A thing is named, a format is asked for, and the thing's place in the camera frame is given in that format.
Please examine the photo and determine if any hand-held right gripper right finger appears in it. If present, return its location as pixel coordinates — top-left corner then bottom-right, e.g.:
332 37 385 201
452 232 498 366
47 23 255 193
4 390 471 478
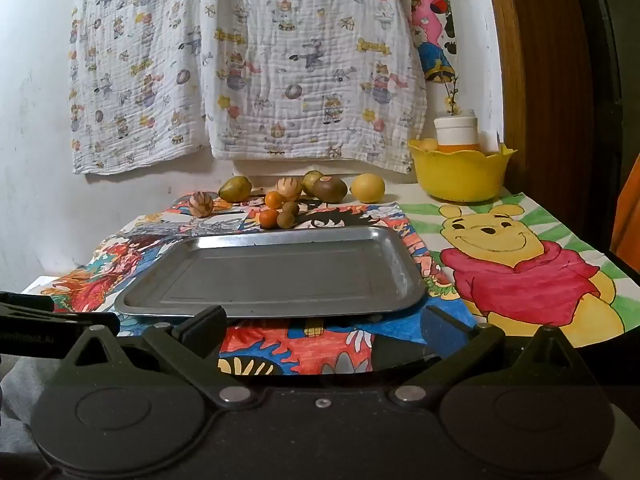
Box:
390 305 583 406

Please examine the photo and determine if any metal tray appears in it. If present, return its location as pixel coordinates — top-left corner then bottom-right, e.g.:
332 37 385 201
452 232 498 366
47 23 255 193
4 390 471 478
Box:
114 225 427 320

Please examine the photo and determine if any white cup with twig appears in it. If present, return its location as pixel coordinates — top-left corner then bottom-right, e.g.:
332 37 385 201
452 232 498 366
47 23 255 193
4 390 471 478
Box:
433 115 480 154

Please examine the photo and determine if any striped pepino melon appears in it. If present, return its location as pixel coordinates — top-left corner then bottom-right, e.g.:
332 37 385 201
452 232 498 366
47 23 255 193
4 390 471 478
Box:
189 191 215 219
275 176 303 202

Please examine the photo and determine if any thin plant sprig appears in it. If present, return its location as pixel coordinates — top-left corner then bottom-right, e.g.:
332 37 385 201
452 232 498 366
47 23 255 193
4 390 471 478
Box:
440 74 464 117

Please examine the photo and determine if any yellow lemon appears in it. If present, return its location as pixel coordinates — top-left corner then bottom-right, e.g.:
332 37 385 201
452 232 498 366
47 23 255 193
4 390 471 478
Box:
349 173 387 204

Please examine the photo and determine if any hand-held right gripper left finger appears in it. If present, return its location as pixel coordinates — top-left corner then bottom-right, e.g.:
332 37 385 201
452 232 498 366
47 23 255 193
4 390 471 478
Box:
61 305 258 406

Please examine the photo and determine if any yellow bear drawing sheet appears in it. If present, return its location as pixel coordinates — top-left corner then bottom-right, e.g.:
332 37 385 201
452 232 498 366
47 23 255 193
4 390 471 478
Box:
400 191 640 352

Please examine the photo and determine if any printed white muslin cloth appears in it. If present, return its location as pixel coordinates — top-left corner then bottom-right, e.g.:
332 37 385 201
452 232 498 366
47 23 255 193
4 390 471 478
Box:
197 0 429 176
67 0 212 175

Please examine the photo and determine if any brown kiwi with sticker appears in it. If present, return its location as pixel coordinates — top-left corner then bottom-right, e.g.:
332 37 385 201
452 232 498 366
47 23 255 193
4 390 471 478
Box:
312 176 348 204

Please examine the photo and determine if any cartoon wall poster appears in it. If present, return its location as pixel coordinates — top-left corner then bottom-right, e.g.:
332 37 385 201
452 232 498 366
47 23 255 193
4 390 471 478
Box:
406 0 459 85

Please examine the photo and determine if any green-brown pear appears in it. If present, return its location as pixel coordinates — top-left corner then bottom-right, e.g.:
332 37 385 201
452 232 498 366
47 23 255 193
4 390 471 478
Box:
301 170 325 196
218 175 253 202

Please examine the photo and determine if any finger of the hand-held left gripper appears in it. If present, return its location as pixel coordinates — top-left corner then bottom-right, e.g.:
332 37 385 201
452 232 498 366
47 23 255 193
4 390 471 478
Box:
50 311 121 337

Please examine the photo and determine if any brown wooden board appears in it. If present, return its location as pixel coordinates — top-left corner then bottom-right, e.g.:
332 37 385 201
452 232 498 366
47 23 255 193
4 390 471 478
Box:
482 0 609 257

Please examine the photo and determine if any yellow plastic bowl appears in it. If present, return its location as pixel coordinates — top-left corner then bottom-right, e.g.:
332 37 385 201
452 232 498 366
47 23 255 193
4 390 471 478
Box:
407 137 517 204

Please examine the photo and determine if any spiky-haired cartoon drawing sheet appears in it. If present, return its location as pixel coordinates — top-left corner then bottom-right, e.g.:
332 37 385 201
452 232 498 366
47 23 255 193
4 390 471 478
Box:
190 202 477 377

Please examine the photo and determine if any orange cloth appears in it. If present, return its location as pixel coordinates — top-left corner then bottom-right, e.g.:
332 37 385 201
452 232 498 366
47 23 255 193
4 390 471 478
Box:
611 157 640 274

